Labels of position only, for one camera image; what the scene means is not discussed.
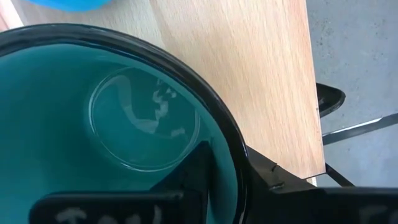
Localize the teal bowl with dark rim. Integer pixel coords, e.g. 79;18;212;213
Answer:
0;23;250;224

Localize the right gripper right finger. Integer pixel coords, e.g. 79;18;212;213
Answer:
244;145;398;224

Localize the black rounded base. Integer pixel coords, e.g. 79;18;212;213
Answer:
315;82;346;119

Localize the large blue cup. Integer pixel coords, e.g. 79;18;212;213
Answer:
27;0;113;13

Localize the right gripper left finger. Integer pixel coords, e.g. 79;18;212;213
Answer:
29;141;213;224

